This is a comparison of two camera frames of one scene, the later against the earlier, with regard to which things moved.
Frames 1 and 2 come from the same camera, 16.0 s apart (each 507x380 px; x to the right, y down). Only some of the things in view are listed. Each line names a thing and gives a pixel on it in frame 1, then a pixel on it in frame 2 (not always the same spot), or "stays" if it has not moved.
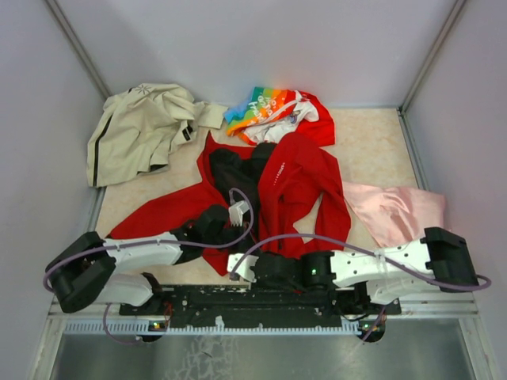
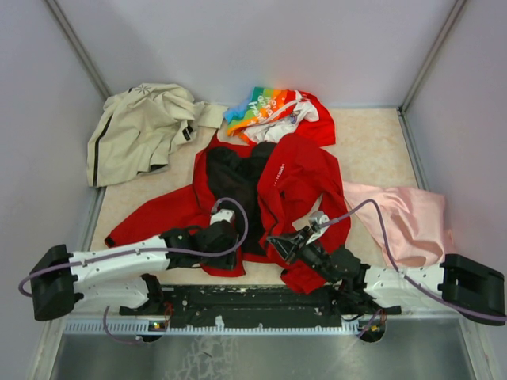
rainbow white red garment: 271,112 stays
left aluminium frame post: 64,25 stays
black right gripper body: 264,285 -> 316,255
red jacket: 287,190 stays
